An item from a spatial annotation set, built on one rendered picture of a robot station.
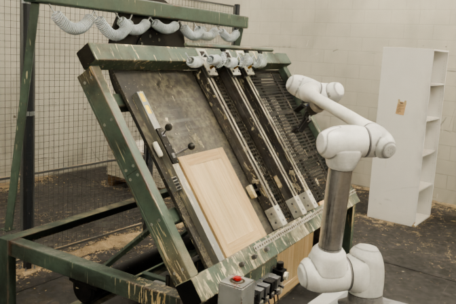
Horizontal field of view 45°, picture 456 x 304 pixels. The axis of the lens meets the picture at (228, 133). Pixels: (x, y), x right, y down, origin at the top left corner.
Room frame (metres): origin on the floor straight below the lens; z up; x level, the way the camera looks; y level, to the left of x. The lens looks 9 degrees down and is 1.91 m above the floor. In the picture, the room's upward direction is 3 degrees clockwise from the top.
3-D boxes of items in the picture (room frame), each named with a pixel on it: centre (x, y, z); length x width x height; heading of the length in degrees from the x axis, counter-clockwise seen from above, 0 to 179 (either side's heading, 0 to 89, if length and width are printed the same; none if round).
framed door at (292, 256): (3.67, -0.45, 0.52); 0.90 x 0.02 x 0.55; 149
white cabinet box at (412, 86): (6.61, -2.16, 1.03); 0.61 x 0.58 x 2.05; 144
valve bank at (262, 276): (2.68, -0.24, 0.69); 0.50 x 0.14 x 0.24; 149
